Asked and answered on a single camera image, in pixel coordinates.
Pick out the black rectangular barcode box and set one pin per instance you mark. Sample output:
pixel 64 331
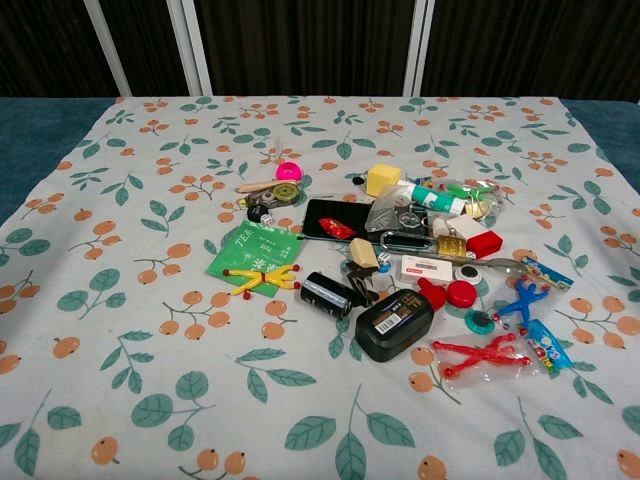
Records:
pixel 395 325

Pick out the red candy wrapper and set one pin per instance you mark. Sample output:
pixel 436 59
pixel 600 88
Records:
pixel 336 227

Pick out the black smartphone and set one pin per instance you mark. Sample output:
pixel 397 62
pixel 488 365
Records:
pixel 320 212

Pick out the beige eraser block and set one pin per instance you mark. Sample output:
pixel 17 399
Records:
pixel 362 254

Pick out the black cylinder capacitor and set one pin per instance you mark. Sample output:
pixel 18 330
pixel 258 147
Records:
pixel 325 295

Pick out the correction tape dispenser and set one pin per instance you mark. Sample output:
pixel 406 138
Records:
pixel 280 195

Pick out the green tea packet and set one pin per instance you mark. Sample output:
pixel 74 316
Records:
pixel 260 250

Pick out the black binder clip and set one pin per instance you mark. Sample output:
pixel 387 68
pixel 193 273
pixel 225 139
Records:
pixel 362 285

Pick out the small blue white die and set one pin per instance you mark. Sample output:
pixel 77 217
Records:
pixel 384 257

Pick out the silver foil packet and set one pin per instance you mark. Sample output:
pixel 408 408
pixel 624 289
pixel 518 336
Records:
pixel 382 212

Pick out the yellow sticky man toy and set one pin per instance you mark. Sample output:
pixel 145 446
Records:
pixel 260 280

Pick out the pink ball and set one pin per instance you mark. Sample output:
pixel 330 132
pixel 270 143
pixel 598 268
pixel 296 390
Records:
pixel 289 171

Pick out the wooden pencil stub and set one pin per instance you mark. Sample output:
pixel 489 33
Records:
pixel 255 187

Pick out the silver carabiner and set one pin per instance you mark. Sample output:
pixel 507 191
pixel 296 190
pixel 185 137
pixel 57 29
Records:
pixel 407 241

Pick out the yellow sponge cube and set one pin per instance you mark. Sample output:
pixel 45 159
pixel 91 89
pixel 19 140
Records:
pixel 382 179

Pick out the metal hex nut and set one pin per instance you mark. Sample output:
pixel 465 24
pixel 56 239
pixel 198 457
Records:
pixel 411 221

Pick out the small clear plastic cup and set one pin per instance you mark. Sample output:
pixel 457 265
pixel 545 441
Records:
pixel 278 146

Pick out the white box red label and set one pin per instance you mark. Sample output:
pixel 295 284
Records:
pixel 425 267

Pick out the green white tube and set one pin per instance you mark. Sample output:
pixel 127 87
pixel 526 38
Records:
pixel 430 196

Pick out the red plastic stopper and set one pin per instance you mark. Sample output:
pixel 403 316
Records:
pixel 431 292

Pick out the brass padlock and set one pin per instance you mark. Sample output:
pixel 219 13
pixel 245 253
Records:
pixel 454 246

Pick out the white eraser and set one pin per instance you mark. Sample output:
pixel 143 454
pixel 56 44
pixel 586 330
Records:
pixel 462 224

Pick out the large googly eye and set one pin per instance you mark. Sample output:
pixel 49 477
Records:
pixel 468 274

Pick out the clear bag of trinkets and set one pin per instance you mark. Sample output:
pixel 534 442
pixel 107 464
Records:
pixel 475 197

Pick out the red small box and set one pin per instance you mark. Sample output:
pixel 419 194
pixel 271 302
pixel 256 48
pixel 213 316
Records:
pixel 486 243

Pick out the teal round magnet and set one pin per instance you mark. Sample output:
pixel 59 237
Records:
pixel 479 321

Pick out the red sticky man packet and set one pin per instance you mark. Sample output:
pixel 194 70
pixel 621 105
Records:
pixel 485 357

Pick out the floral leaf print tablecloth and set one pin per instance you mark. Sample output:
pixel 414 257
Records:
pixel 150 350

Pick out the blue sticky man packet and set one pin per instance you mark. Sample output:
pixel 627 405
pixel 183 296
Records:
pixel 525 295

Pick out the white double frame post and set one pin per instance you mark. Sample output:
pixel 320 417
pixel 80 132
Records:
pixel 190 47
pixel 419 47

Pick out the white single frame post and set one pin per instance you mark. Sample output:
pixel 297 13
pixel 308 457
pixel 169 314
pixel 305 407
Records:
pixel 107 47

